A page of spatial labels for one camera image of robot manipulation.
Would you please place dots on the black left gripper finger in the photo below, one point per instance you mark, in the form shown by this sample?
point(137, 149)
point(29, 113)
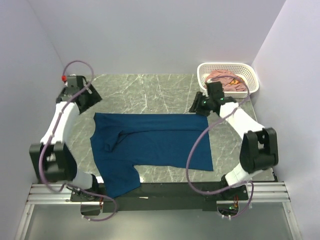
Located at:
point(81, 104)
point(94, 96)

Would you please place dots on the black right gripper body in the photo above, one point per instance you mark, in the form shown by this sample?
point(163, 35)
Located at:
point(206, 103)

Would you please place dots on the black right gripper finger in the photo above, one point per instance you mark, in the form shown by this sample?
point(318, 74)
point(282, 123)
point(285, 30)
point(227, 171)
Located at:
point(199, 100)
point(201, 110)

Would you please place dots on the pink t-shirt in basket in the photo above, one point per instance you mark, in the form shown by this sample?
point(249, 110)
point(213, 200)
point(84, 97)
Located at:
point(230, 81)

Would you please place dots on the white perforated plastic basket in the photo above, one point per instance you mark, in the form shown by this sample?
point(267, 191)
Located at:
point(242, 70)

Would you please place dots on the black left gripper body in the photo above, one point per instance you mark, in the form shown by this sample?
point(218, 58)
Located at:
point(89, 103)

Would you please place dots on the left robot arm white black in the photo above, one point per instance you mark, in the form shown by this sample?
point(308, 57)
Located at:
point(51, 158)

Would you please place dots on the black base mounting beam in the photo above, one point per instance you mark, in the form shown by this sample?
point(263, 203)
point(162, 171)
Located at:
point(163, 196)

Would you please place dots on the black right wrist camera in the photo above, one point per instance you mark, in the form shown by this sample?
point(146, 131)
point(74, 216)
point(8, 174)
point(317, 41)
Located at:
point(215, 90)

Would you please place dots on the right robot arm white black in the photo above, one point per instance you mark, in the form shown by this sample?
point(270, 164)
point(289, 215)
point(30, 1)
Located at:
point(259, 148)

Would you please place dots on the aluminium front frame rail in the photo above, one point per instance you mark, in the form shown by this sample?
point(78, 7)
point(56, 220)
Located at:
point(52, 216)

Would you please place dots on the blue printed t-shirt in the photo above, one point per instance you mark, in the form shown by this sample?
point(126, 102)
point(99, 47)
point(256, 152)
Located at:
point(121, 142)

